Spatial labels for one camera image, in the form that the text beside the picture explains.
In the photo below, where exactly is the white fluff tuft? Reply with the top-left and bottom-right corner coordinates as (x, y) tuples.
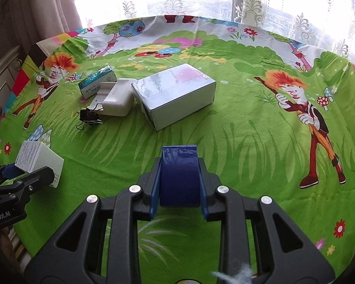
(211, 265), (253, 284)

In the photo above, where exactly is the printed green cloth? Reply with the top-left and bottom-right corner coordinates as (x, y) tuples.
(0, 15), (355, 284)

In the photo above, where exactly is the brown curtain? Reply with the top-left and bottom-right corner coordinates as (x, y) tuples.
(0, 0), (83, 62)

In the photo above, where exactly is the small white box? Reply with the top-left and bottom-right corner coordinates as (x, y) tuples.
(87, 78), (137, 117)

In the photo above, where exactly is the large white box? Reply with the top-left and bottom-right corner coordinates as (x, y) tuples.
(131, 63), (217, 131)

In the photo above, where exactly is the cream dressing table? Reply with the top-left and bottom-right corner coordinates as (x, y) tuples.
(0, 46), (27, 166)

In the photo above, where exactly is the white printed box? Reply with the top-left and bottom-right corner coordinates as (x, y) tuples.
(15, 140), (64, 189)

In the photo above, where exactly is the teal box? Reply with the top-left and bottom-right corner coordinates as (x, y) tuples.
(78, 65), (118, 99)

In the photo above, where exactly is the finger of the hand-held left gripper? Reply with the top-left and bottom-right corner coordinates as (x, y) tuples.
(0, 166), (54, 206)
(0, 164), (21, 187)

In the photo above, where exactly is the black binder clip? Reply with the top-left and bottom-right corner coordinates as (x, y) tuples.
(77, 103), (105, 119)
(76, 118), (104, 131)

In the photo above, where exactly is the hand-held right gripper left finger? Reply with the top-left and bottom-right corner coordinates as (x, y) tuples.
(24, 157), (162, 284)

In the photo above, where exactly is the blue box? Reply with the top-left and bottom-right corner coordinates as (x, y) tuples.
(160, 145), (201, 208)

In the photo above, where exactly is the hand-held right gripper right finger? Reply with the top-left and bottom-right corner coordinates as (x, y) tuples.
(198, 157), (336, 284)

